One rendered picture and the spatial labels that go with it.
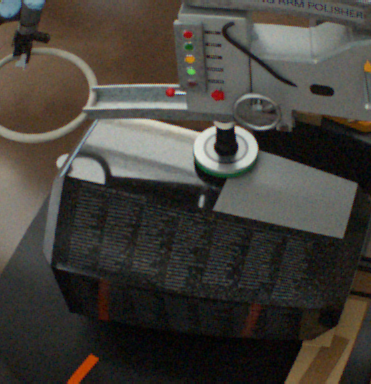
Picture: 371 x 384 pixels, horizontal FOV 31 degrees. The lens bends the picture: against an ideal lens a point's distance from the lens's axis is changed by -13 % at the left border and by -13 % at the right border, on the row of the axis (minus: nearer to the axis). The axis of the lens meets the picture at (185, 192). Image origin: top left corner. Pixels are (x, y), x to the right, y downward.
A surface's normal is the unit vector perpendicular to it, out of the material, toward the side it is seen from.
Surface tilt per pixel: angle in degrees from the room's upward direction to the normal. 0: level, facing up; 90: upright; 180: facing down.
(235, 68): 90
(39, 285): 0
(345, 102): 90
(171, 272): 45
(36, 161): 0
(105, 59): 0
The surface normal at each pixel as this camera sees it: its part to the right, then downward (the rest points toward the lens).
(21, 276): -0.06, -0.64
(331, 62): -0.15, 0.76
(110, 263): -0.28, 0.06
